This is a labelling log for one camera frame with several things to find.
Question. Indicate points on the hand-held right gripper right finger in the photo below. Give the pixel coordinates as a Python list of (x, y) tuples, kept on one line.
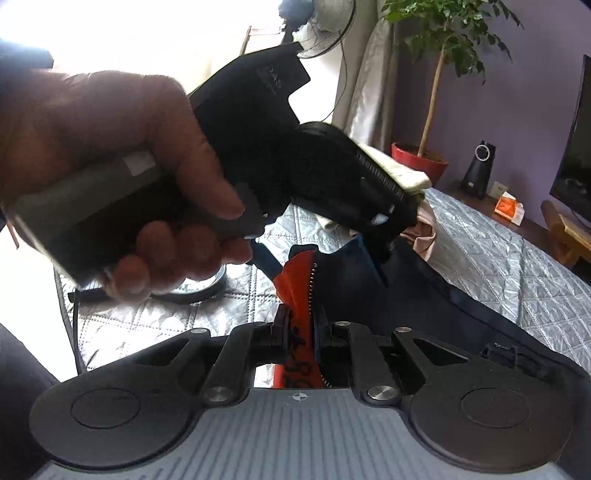
[(332, 344)]

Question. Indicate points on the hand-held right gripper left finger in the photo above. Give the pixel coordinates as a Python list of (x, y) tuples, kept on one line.
[(268, 344)]

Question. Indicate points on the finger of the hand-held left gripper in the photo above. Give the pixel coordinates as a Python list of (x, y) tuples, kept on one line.
[(267, 259), (376, 258)]

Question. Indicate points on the navy orange zip jacket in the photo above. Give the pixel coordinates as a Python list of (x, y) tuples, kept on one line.
[(438, 300)]

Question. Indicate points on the person's left hand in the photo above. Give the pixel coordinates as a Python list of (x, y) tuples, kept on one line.
[(92, 115)]

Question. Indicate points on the pink garment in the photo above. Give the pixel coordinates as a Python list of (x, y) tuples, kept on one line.
[(427, 235)]

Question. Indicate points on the cream garment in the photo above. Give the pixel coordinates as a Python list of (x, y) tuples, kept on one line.
[(397, 170)]

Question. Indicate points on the grey curtain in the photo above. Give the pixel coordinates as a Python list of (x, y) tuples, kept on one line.
[(369, 92)]

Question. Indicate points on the standing fan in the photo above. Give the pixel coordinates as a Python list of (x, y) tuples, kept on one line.
[(323, 27)]

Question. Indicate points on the black cylindrical speaker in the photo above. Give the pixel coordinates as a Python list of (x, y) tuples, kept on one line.
[(478, 170)]

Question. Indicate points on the orange tissue box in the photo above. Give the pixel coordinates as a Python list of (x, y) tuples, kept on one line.
[(508, 210)]

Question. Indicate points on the green potted tree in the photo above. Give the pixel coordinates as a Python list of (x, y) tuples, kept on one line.
[(433, 101)]

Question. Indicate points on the wooden television stand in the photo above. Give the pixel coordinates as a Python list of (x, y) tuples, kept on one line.
[(568, 235)]

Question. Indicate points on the black television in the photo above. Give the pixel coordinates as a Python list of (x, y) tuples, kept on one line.
[(575, 152)]

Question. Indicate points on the dark cloth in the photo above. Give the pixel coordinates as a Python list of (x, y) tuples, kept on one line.
[(23, 406)]

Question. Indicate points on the white wall outlet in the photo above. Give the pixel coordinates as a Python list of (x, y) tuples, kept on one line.
[(498, 187)]

